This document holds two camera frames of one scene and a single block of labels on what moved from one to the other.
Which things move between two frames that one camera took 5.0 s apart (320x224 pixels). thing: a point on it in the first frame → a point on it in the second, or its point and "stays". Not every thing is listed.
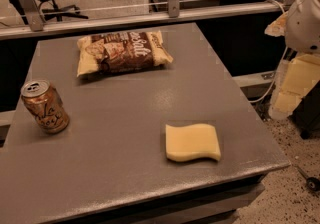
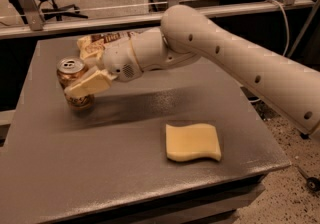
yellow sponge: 191,142 stays
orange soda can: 45,106 → 67,69
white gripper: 304,24 → 118,60
